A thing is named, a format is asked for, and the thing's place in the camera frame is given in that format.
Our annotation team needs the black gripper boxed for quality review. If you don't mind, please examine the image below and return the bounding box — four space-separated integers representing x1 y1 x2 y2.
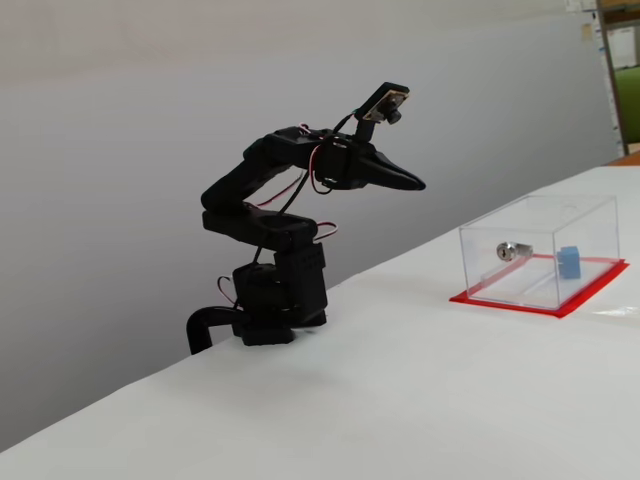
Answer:
317 138 428 193

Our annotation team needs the blue lego brick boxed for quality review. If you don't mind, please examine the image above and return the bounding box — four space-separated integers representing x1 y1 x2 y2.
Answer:
556 244 583 281

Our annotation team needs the transparent plastic box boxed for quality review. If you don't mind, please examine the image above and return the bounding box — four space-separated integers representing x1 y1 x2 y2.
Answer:
458 193 621 309

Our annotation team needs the silver lock cylinder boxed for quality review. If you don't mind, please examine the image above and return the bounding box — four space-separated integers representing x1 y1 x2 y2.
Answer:
495 240 534 263

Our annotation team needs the red square mat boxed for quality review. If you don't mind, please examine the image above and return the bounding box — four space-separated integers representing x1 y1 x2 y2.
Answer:
448 252 630 320

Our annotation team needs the brown wooden table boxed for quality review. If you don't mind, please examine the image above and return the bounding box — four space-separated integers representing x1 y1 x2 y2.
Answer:
603 148 640 168

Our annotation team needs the black table clamp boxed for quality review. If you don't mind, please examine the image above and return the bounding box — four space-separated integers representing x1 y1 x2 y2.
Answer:
185 305 251 356

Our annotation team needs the white paper sheet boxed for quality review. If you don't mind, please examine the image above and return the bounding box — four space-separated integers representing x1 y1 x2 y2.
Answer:
608 25 638 69

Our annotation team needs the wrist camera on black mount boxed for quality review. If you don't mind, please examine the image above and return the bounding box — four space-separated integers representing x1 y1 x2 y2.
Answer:
353 81 412 143

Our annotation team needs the red white servo wire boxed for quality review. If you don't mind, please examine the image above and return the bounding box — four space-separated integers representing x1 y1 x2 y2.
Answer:
298 122 352 197
216 275 242 307

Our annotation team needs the black camera cable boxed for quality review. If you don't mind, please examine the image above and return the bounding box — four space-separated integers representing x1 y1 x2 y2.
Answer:
251 113 361 269

